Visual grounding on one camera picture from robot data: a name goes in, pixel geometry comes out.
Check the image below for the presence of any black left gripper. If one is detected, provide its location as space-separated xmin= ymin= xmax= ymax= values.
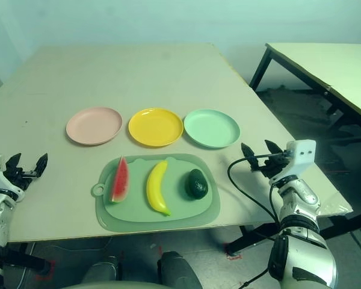
xmin=2 ymin=152 xmax=49 ymax=192

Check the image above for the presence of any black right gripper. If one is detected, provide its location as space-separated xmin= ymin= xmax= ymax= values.
xmin=241 ymin=139 xmax=289 ymax=181

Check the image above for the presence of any dark green avocado toy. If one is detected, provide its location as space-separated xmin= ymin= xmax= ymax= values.
xmin=185 ymin=169 xmax=209 ymax=200

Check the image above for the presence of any watermelon slice toy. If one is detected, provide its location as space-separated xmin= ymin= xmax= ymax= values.
xmin=109 ymin=155 xmax=129 ymax=204

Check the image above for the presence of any yellow banana toy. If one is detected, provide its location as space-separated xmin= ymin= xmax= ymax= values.
xmin=146 ymin=160 xmax=171 ymax=217

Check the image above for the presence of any mint green round plate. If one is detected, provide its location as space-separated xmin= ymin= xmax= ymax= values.
xmin=184 ymin=109 xmax=241 ymax=149

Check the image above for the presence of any pink round plate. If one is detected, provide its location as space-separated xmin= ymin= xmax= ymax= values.
xmin=66 ymin=107 xmax=123 ymax=147

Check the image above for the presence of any green cutting board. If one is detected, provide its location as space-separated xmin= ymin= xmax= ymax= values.
xmin=91 ymin=153 xmax=221 ymax=232

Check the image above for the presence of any yellow round plate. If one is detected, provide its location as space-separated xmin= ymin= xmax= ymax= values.
xmin=128 ymin=108 xmax=184 ymax=148

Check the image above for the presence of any side table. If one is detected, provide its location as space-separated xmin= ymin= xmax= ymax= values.
xmin=248 ymin=43 xmax=361 ymax=142

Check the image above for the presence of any grey left robot leg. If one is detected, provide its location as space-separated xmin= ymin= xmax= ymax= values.
xmin=81 ymin=255 xmax=121 ymax=285

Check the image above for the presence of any grey robot leg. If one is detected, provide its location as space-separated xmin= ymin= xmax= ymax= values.
xmin=81 ymin=255 xmax=121 ymax=285
xmin=156 ymin=251 xmax=202 ymax=289

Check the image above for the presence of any grey robot torso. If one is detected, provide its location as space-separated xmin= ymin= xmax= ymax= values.
xmin=63 ymin=281 xmax=139 ymax=289

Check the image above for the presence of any grey right robot leg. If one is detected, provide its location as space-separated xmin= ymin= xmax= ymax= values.
xmin=156 ymin=251 xmax=202 ymax=289

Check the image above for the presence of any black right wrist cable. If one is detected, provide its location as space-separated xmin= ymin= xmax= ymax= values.
xmin=227 ymin=154 xmax=282 ymax=229

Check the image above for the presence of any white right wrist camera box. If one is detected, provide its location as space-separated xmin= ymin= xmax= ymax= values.
xmin=285 ymin=139 xmax=316 ymax=178

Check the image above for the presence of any black table leg frame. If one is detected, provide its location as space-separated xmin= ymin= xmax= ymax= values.
xmin=227 ymin=192 xmax=361 ymax=253
xmin=4 ymin=243 xmax=54 ymax=276

